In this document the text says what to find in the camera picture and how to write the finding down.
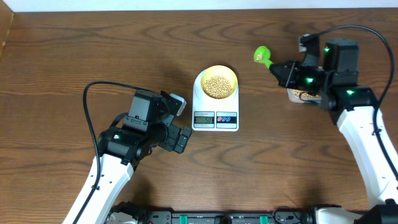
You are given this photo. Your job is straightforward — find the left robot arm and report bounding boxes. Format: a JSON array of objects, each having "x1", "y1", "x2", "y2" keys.
[{"x1": 63, "y1": 124, "x2": 192, "y2": 223}]

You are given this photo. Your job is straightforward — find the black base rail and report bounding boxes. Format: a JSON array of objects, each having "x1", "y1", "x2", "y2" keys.
[{"x1": 104, "y1": 202, "x2": 316, "y2": 224}]

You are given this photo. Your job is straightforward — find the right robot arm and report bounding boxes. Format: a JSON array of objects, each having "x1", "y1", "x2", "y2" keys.
[{"x1": 268, "y1": 39, "x2": 397, "y2": 223}]

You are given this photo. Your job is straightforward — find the clear plastic bean container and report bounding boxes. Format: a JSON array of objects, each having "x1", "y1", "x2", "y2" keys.
[{"x1": 287, "y1": 89, "x2": 322, "y2": 103}]

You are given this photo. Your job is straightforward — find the green plastic measuring scoop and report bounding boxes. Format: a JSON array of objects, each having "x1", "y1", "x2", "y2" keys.
[{"x1": 254, "y1": 46, "x2": 273, "y2": 69}]

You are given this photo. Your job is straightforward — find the white digital kitchen scale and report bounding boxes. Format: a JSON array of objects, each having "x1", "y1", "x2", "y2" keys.
[{"x1": 192, "y1": 70, "x2": 239, "y2": 132}]

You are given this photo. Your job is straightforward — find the yellow plastic bowl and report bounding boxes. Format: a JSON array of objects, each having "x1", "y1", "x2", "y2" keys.
[{"x1": 200, "y1": 65, "x2": 238, "y2": 100}]

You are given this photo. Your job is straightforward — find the soybeans in yellow bowl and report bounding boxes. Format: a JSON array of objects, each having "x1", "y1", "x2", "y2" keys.
[{"x1": 203, "y1": 75, "x2": 233, "y2": 99}]

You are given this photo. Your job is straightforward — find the pile of dried soybeans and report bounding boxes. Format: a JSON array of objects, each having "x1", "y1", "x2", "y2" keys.
[{"x1": 292, "y1": 90, "x2": 321, "y2": 100}]

